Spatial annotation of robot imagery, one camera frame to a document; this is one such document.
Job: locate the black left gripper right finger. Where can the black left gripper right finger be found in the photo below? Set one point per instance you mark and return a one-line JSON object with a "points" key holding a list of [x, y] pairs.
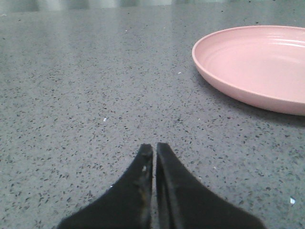
{"points": [[185, 203]]}

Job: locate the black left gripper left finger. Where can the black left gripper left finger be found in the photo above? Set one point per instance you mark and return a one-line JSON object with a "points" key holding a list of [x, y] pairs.
{"points": [[126, 205]]}

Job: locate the pink plate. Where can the pink plate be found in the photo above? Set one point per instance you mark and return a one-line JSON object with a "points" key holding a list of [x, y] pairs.
{"points": [[263, 66]]}

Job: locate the grey-white curtain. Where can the grey-white curtain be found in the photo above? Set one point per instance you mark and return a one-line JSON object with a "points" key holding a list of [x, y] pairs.
{"points": [[14, 6]]}

